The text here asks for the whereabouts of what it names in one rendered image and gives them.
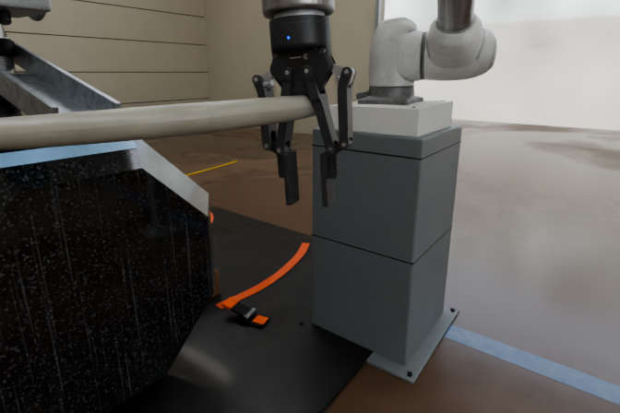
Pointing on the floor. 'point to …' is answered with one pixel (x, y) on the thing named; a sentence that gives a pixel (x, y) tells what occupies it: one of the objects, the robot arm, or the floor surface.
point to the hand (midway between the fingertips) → (309, 180)
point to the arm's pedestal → (387, 245)
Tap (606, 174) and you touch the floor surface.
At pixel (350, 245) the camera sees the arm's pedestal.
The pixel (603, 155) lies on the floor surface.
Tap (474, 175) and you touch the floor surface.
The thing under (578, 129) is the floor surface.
